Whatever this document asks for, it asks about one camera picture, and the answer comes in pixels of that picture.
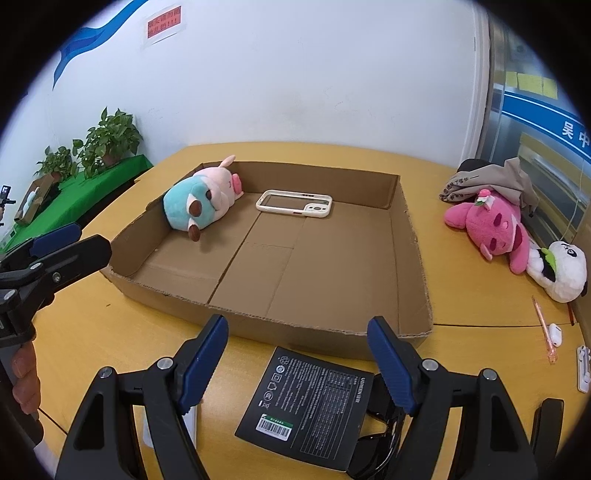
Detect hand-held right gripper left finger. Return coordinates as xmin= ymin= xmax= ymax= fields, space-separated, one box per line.
xmin=55 ymin=314 xmax=229 ymax=480

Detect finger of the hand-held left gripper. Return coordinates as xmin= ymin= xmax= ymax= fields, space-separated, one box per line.
xmin=0 ymin=222 xmax=82 ymax=273
xmin=0 ymin=234 xmax=113 ymax=319

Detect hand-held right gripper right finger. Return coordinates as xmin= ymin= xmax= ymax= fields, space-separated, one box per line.
xmin=367 ymin=316 xmax=539 ymax=480

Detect small white packet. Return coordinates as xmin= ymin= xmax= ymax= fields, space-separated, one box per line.
xmin=142 ymin=401 xmax=199 ymax=450

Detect black sunglasses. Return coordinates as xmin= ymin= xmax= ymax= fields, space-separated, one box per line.
xmin=346 ymin=374 xmax=409 ymax=480

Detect black printed box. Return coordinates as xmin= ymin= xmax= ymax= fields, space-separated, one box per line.
xmin=235 ymin=346 xmax=376 ymax=472

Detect brown cardboard box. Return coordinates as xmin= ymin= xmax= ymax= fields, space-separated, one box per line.
xmin=100 ymin=159 xmax=435 ymax=361

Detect person's left hand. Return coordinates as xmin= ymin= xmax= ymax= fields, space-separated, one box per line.
xmin=11 ymin=340 xmax=40 ymax=415

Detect small brown carton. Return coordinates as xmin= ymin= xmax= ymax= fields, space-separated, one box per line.
xmin=14 ymin=178 xmax=58 ymax=225

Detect green table cloth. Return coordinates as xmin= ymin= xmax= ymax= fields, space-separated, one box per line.
xmin=0 ymin=154 xmax=154 ymax=252

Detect black device on stand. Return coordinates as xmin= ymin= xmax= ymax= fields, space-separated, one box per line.
xmin=0 ymin=185 xmax=17 ymax=227

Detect small potted green plant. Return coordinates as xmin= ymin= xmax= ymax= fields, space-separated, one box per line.
xmin=34 ymin=145 xmax=79 ymax=183

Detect large potted green plant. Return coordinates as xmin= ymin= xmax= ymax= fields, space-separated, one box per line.
xmin=72 ymin=107 xmax=144 ymax=180

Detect teal and pink plush toy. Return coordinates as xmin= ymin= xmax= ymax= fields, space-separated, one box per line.
xmin=163 ymin=155 xmax=245 ymax=243

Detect pink pen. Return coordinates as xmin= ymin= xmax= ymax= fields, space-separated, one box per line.
xmin=531 ymin=295 xmax=559 ymax=366

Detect cream phone case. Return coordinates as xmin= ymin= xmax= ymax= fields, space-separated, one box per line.
xmin=256 ymin=189 xmax=334 ymax=219

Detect white flat gadget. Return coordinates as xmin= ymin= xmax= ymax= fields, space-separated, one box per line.
xmin=575 ymin=344 xmax=591 ymax=394

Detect white panda plush toy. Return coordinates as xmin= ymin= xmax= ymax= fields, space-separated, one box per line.
xmin=526 ymin=241 xmax=589 ymax=304

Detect beige cloth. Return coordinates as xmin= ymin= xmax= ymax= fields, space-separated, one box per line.
xmin=440 ymin=157 xmax=540 ymax=217

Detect blue window sign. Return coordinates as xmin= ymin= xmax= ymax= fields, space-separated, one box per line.
xmin=501 ymin=85 xmax=591 ymax=160

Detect yellow sticky notes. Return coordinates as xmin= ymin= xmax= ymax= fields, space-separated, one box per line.
xmin=505 ymin=71 xmax=559 ymax=99

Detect blue wall decal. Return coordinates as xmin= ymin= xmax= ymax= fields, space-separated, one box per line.
xmin=52 ymin=0 xmax=148 ymax=90

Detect red wall sign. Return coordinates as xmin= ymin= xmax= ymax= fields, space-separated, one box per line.
xmin=141 ymin=4 xmax=188 ymax=46

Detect white hanging cable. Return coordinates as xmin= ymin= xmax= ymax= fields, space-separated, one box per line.
xmin=568 ymin=161 xmax=587 ymax=236

